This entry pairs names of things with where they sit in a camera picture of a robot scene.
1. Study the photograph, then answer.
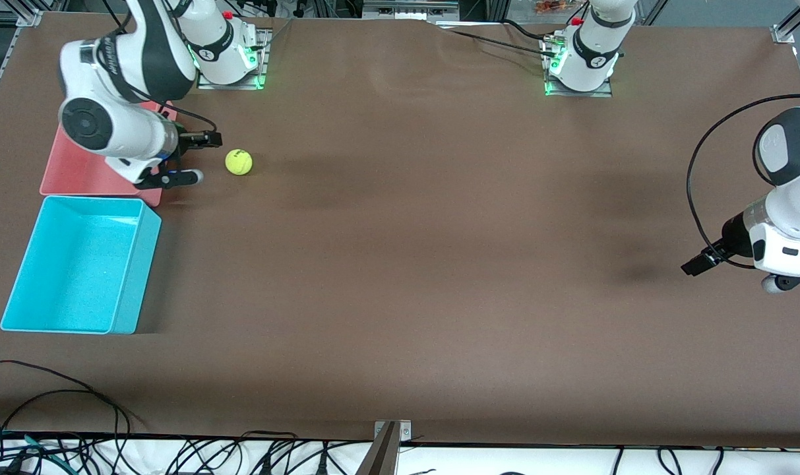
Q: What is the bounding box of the aluminium frame crossbar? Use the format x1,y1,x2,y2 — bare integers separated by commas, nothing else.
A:
362,0,460,20

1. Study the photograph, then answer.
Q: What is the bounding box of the teal cable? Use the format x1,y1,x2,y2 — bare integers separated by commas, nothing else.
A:
0,430,67,466

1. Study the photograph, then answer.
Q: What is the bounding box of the brown table cover sheet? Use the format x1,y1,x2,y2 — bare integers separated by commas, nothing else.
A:
0,10,800,449

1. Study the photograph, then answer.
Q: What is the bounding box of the grey metal bar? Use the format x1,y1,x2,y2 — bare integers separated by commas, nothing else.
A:
355,422,400,475

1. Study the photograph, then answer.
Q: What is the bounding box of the blue plastic bin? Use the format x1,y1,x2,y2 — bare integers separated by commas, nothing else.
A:
1,195,162,335

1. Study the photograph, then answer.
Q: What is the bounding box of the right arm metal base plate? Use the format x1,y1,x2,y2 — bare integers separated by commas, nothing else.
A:
197,28,272,90

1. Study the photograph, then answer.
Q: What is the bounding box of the thin grey cable to base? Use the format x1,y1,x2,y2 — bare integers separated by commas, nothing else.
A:
264,16,296,52

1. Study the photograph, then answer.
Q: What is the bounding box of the black cable to arm base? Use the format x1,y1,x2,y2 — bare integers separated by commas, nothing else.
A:
501,18,559,42
449,28,552,59

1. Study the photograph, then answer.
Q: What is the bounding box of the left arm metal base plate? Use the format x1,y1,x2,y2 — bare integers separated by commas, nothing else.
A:
543,36,613,98

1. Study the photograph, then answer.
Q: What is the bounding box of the long looping black cable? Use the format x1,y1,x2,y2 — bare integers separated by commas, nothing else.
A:
0,360,131,441

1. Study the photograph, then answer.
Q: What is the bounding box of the small metal table bracket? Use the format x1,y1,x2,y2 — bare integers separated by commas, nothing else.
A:
373,420,412,441

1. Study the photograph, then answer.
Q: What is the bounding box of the pink plastic bin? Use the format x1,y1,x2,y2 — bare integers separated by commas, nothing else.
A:
40,99,179,206

